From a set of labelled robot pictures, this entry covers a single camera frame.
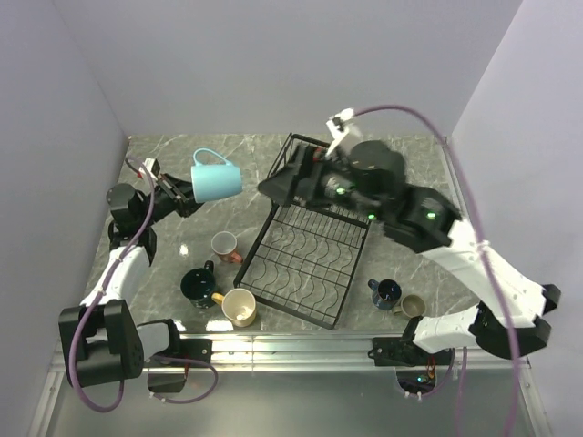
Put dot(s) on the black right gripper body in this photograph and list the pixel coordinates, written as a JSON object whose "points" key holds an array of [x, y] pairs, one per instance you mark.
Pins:
{"points": [[332, 183]]}

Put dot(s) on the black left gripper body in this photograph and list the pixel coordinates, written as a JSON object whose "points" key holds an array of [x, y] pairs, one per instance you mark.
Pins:
{"points": [[164, 203]]}

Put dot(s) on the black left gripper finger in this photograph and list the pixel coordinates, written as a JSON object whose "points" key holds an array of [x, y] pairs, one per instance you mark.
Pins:
{"points": [[187, 208], [175, 188]]}

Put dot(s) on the light blue mug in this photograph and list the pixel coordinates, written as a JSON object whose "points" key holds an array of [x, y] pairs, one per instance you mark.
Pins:
{"points": [[212, 182]]}

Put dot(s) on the pink mug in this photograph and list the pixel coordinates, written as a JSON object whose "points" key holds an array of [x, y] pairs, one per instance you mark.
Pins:
{"points": [[225, 245]]}

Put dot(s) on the black wire dish rack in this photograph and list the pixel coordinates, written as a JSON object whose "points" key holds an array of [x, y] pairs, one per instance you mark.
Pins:
{"points": [[303, 261]]}

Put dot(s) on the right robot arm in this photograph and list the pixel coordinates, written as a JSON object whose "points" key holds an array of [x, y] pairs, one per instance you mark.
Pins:
{"points": [[370, 180]]}

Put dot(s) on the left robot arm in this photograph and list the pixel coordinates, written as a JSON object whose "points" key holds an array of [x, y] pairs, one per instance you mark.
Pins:
{"points": [[100, 340]]}

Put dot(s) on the dark green mug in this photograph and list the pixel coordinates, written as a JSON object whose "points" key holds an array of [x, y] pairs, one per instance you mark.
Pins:
{"points": [[199, 284]]}

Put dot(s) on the cream yellow mug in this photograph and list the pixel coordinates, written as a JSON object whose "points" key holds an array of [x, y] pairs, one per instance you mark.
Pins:
{"points": [[239, 306]]}

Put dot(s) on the dark blue glazed mug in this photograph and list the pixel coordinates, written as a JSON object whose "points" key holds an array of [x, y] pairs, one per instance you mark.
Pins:
{"points": [[385, 293]]}

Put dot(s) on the grey-green ceramic mug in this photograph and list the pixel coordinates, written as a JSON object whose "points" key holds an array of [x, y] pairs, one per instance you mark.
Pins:
{"points": [[410, 306]]}

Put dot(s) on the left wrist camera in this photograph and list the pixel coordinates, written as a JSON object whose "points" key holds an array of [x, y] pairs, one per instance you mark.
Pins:
{"points": [[153, 167]]}

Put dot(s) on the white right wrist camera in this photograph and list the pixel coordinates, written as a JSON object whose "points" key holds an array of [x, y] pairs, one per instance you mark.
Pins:
{"points": [[345, 134]]}

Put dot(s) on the white aluminium side rail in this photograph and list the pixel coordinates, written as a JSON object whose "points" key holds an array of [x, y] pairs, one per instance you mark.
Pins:
{"points": [[453, 175]]}

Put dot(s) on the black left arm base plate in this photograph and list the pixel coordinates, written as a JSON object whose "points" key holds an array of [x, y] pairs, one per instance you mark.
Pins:
{"points": [[182, 354]]}

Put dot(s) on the aluminium front rail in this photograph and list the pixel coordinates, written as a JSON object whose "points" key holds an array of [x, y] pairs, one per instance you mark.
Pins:
{"points": [[304, 351]]}

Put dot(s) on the black box under rail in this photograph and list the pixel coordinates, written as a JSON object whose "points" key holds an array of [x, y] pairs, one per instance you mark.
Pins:
{"points": [[166, 382]]}

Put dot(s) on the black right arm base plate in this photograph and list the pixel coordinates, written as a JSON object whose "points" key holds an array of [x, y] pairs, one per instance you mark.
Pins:
{"points": [[392, 351]]}

